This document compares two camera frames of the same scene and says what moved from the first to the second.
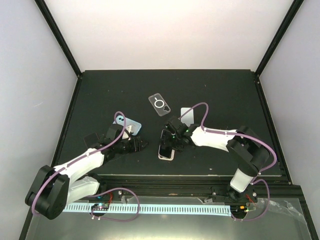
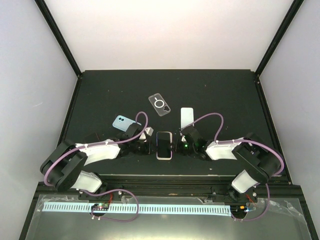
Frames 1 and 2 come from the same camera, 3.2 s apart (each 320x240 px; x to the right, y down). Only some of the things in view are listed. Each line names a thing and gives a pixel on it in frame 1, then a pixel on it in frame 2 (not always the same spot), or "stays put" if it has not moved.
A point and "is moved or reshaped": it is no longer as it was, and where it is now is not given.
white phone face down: x=188 y=118 stays put
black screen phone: x=166 y=151 is moved or reshaped
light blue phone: x=135 y=127 stays put
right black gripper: x=179 y=148 to x=176 y=147
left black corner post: x=43 y=8 stays put
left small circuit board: x=100 y=207 stays put
